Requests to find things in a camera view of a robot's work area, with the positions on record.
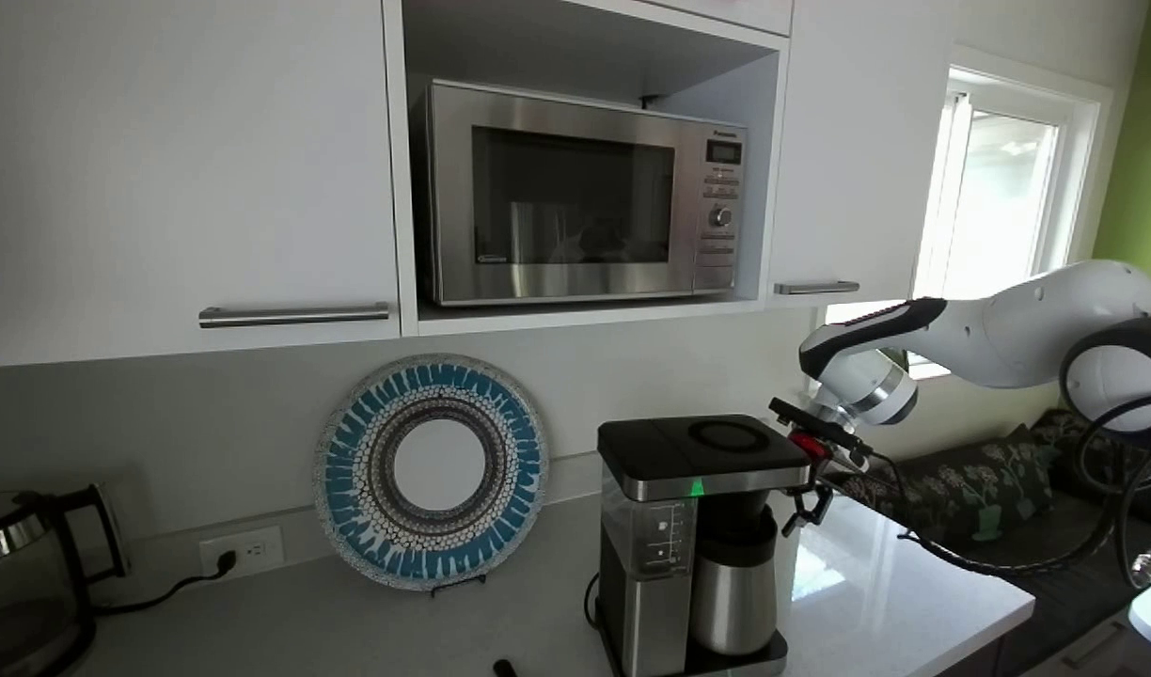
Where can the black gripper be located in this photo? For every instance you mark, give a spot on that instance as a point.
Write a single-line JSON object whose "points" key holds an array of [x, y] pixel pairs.
{"points": [[834, 456]]}

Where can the steel coffee kettle carafe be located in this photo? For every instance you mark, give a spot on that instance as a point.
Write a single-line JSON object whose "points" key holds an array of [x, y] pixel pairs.
{"points": [[733, 579]]}

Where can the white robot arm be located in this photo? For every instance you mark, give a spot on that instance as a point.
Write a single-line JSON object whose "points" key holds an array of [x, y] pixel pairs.
{"points": [[1082, 327]]}

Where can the black steel coffee maker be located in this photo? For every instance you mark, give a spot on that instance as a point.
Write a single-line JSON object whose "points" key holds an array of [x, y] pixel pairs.
{"points": [[654, 480]]}

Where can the floral dark cushion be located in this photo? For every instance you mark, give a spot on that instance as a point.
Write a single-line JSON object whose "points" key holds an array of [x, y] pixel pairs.
{"points": [[985, 491]]}

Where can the stainless steel microwave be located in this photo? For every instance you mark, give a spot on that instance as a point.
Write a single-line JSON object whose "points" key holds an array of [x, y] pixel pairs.
{"points": [[559, 201]]}

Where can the blue white decorative plate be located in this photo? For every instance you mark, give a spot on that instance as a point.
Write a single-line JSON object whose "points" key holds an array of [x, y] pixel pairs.
{"points": [[429, 472]]}

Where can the white left upper cabinet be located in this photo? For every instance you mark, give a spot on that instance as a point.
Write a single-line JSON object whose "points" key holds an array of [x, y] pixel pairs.
{"points": [[192, 180]]}

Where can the window with white frame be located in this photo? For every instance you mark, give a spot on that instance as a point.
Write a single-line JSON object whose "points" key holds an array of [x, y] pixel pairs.
{"points": [[1008, 180]]}

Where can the white wall outlet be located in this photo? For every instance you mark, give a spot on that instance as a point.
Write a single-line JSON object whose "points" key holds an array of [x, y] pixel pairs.
{"points": [[254, 550]]}

